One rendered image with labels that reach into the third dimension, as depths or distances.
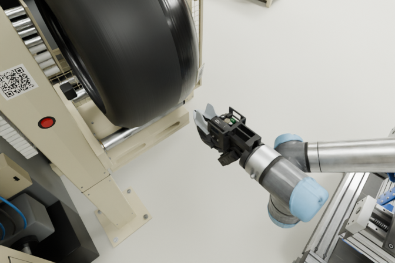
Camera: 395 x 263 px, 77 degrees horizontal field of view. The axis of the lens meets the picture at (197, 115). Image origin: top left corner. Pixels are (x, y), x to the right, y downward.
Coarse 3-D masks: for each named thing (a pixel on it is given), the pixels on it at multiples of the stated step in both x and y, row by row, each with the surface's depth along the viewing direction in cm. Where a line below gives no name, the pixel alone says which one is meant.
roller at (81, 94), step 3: (81, 87) 99; (75, 90) 98; (78, 90) 97; (81, 90) 98; (84, 90) 98; (78, 93) 97; (81, 93) 97; (84, 93) 98; (87, 93) 99; (78, 96) 97; (81, 96) 98; (84, 96) 98; (87, 96) 99; (72, 99) 96; (75, 99) 97; (78, 99) 97; (81, 99) 98; (75, 102) 97
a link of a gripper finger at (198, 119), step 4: (196, 112) 61; (200, 112) 60; (196, 116) 62; (200, 116) 60; (196, 120) 63; (200, 120) 62; (204, 120) 60; (196, 124) 63; (200, 124) 62; (204, 124) 61; (200, 128) 62; (204, 128) 62; (208, 132) 61
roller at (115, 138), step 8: (168, 112) 93; (152, 120) 90; (120, 128) 87; (128, 128) 86; (136, 128) 87; (144, 128) 90; (112, 136) 84; (120, 136) 85; (128, 136) 86; (104, 144) 82; (112, 144) 84
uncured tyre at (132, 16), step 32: (64, 0) 50; (96, 0) 49; (128, 0) 52; (160, 0) 55; (64, 32) 90; (96, 32) 50; (128, 32) 52; (160, 32) 56; (192, 32) 62; (96, 64) 54; (128, 64) 54; (160, 64) 59; (192, 64) 66; (96, 96) 88; (128, 96) 59; (160, 96) 65
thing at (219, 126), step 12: (216, 120) 55; (228, 120) 57; (240, 120) 55; (216, 132) 56; (228, 132) 54; (240, 132) 53; (252, 132) 52; (216, 144) 58; (228, 144) 57; (240, 144) 52; (252, 144) 50; (264, 144) 54; (240, 156) 55
